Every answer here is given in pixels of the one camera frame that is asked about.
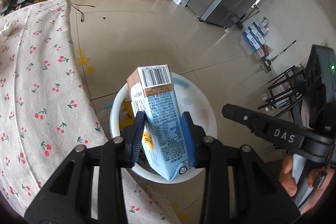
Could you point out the small white tissue lump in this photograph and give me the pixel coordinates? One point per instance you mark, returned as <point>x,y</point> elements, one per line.
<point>6,29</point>

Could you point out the yellow star floor sticker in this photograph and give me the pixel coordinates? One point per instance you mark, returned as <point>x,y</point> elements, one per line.
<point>84,60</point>
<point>90,70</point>
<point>80,52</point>

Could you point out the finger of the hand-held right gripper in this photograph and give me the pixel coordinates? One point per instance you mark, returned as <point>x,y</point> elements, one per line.
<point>262,127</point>

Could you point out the slim blue milk carton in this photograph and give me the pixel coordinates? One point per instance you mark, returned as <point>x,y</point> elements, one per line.
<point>162,113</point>

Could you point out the floor mop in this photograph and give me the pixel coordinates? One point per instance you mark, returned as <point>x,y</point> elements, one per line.
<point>267,62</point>

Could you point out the white plastic basin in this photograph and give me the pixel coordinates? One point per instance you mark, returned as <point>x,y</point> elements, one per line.
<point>199,113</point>

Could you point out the broom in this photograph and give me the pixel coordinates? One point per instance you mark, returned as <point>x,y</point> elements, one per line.
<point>242,20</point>

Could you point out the person's right hand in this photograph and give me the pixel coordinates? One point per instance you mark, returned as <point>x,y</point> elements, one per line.
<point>286,176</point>

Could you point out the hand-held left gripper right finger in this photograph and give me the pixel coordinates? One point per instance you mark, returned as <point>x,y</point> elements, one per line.
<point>186,134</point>

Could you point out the cherry print tablecloth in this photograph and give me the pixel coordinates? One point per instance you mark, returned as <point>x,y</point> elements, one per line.
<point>39,82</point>

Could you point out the blue white carton box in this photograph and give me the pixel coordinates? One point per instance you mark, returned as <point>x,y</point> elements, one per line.
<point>256,36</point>
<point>252,43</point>
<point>260,27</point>

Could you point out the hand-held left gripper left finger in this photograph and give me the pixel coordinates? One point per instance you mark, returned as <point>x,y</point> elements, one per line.
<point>139,134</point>

